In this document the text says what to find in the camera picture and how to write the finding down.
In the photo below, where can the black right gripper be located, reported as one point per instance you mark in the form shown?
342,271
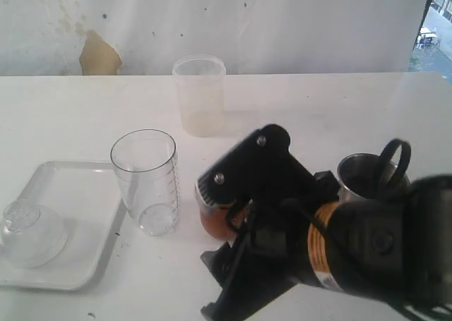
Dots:
268,256

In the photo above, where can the brown wooden cup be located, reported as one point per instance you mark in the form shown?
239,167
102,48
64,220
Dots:
213,215

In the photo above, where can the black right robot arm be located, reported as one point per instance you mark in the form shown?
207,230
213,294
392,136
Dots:
396,250

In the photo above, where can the clear plastic shaker cup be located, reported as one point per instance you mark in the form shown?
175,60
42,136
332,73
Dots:
145,165

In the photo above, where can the clear plastic shaker lid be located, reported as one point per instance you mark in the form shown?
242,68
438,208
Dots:
31,234

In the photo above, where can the white plastic tray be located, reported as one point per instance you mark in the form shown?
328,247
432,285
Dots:
87,197

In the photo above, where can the stainless steel cup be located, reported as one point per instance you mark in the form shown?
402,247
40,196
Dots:
361,179

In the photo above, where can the translucent white plastic container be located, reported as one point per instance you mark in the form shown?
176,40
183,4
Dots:
199,87

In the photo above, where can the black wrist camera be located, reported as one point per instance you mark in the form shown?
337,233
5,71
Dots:
260,165

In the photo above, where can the dark window frame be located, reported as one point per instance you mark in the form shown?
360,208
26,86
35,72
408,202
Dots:
425,11

